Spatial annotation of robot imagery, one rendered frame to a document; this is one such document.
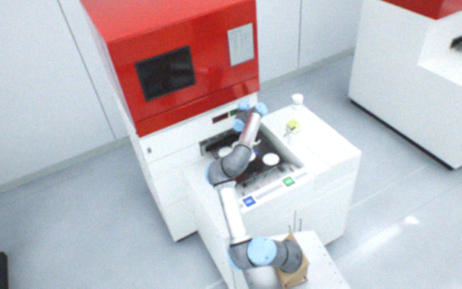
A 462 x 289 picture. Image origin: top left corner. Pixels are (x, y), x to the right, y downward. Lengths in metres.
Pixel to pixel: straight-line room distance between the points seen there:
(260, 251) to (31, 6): 2.53
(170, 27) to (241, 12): 0.40
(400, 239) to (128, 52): 2.40
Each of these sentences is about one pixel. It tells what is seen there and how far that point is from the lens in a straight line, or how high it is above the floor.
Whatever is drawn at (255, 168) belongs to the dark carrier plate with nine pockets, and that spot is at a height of 0.90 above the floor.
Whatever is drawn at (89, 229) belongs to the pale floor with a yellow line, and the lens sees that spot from 3.36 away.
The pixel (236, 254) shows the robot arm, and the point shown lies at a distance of 1.70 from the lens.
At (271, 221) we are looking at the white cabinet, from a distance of 2.12.
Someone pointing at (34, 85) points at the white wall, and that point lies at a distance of 3.50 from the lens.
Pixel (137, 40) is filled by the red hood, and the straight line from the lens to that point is 1.76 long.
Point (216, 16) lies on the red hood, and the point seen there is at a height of 1.78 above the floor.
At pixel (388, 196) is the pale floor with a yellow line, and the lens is 3.34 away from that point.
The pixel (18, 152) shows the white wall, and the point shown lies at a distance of 3.86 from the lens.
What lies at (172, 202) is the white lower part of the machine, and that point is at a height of 0.53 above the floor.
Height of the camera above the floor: 2.50
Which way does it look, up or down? 41 degrees down
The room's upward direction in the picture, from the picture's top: 8 degrees counter-clockwise
